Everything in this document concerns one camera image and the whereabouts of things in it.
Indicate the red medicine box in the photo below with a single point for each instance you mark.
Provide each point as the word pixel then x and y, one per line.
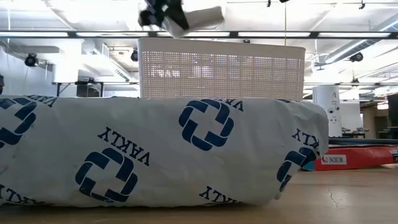
pixel 367 157

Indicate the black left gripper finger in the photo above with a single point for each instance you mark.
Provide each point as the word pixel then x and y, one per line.
pixel 146 17
pixel 177 14

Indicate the white perforated plastic basket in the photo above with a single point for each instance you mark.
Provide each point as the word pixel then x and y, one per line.
pixel 220 46

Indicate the white column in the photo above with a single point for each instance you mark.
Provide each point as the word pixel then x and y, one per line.
pixel 326 99

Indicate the black ceiling spotlight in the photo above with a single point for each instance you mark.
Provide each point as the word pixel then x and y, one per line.
pixel 356 57
pixel 31 60
pixel 134 55

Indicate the white package blue cross print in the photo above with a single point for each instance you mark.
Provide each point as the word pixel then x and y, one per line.
pixel 155 124

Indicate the black background table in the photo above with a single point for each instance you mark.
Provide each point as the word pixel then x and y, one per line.
pixel 82 90

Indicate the white oblong package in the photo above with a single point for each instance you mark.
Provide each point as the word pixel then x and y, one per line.
pixel 205 18

